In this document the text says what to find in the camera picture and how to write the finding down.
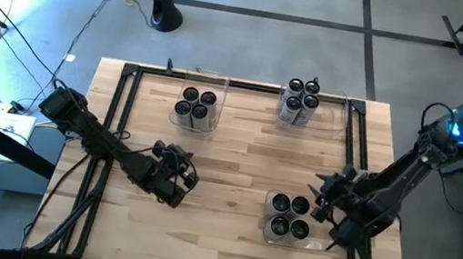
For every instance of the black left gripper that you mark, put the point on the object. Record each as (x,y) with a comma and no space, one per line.
(179,174)

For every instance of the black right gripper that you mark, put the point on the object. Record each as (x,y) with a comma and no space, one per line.
(338,196)

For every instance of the Celsius Peach Vibe can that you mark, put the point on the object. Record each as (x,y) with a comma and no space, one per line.
(279,225)
(300,205)
(280,202)
(299,229)

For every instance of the Celsius Tropical Vibe can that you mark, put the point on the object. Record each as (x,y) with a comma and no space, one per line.
(182,107)
(208,97)
(199,111)
(191,94)

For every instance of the clear plastic bin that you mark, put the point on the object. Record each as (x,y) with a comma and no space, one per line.
(317,245)
(206,81)
(329,121)

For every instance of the Celsius Arctic Vibe can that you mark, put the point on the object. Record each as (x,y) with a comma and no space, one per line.
(293,104)
(311,87)
(296,84)
(310,101)

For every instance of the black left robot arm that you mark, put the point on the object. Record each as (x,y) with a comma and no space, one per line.
(118,149)

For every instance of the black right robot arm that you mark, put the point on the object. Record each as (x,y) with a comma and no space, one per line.
(403,182)

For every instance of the white tape piece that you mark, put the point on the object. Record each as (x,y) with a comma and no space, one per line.
(69,57)

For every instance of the black power plug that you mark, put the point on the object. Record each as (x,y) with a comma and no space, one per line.
(14,106)

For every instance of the black clamp post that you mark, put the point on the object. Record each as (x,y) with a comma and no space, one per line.
(315,79)
(170,64)

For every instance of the black aluminium table frame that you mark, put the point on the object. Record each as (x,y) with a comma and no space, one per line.
(247,85)

